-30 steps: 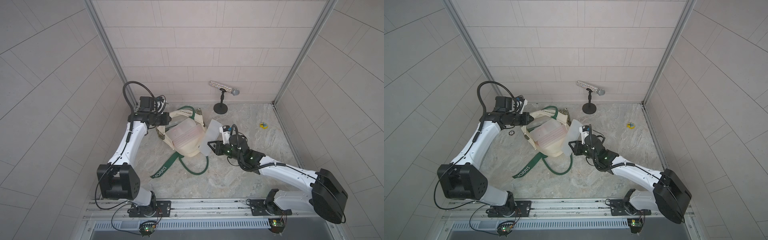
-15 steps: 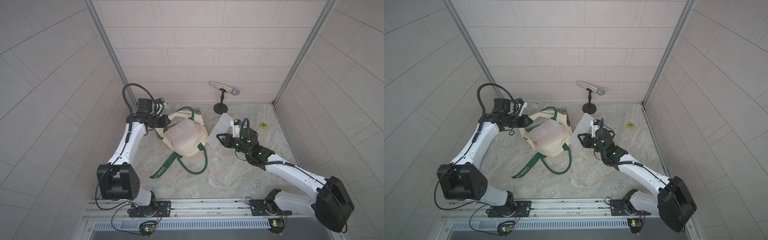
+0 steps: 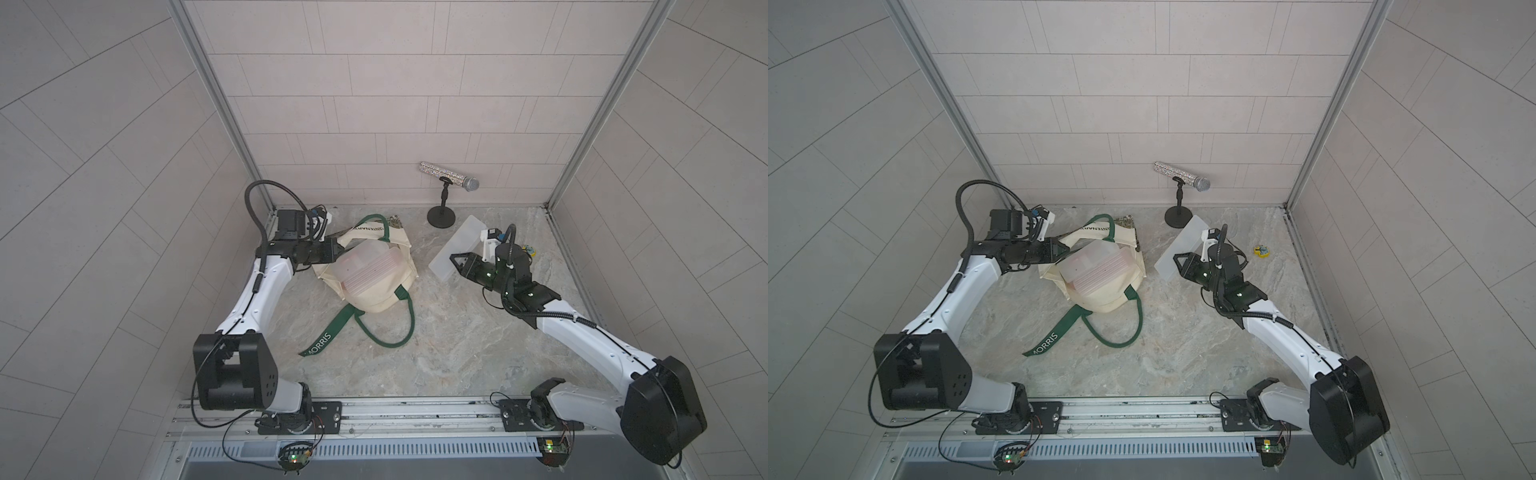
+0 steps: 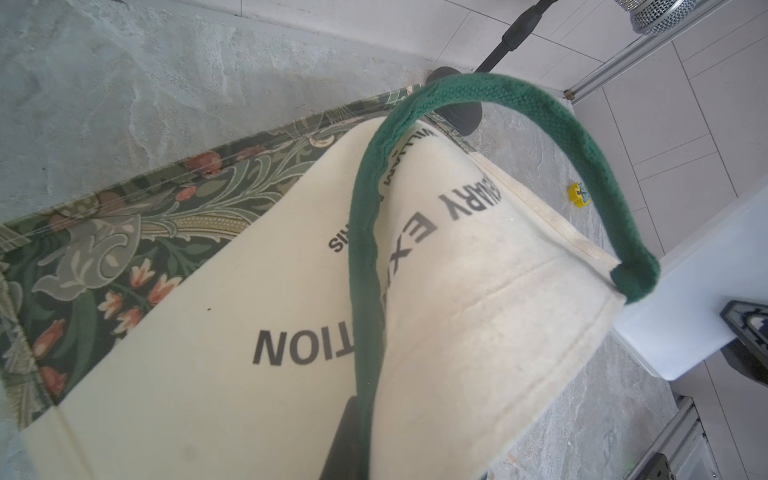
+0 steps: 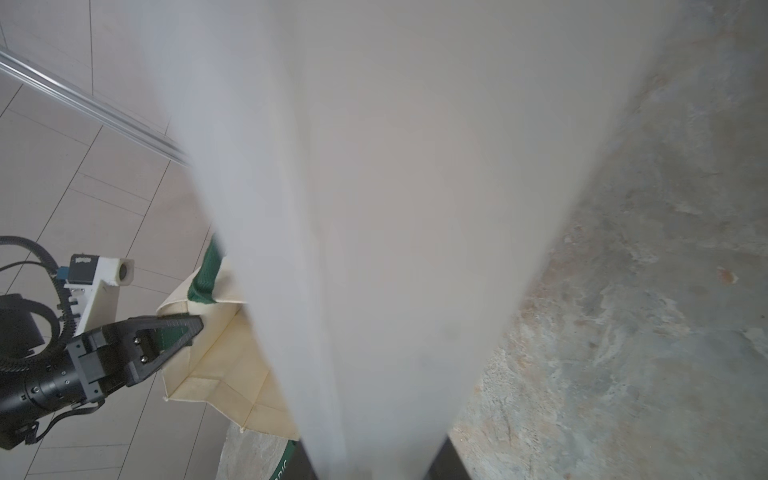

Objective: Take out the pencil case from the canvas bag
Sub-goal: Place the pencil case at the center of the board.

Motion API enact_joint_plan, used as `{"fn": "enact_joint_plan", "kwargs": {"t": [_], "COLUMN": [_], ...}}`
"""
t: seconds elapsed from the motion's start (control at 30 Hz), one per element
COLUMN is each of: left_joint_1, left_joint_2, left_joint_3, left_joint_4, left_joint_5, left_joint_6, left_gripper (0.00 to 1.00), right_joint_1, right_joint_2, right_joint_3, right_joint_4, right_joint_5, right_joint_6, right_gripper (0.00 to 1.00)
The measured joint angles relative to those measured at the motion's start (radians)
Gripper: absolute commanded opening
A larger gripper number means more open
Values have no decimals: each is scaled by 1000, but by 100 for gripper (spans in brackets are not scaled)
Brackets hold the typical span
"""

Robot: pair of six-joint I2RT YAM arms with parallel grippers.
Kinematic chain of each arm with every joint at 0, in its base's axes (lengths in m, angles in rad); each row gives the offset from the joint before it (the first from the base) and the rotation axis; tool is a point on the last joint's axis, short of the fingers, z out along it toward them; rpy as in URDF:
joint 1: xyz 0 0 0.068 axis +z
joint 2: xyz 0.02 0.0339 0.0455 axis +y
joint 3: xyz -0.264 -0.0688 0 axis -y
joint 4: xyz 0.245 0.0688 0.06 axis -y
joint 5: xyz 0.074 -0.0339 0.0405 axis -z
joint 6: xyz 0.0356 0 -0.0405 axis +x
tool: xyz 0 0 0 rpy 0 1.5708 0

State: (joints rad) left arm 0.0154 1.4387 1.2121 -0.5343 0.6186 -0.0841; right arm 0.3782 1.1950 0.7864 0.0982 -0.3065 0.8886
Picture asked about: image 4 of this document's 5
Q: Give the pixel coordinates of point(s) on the silver glitter microphone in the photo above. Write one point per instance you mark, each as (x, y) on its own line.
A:
(653, 17)

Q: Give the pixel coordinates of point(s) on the small yellow toy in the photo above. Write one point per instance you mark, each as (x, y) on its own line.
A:
(578, 195)

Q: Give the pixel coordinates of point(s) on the cream canvas tote bag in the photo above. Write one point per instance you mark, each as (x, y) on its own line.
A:
(210, 320)

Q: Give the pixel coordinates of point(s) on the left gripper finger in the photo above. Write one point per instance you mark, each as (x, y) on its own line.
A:
(343, 459)

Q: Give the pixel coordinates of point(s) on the black microphone stand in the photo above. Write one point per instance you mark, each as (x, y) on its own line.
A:
(466, 118)

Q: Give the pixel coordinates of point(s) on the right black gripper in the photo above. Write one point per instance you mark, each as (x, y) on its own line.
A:
(747, 354)

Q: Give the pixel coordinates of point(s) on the clear translucent pencil case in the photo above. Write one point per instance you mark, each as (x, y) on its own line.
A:
(679, 324)

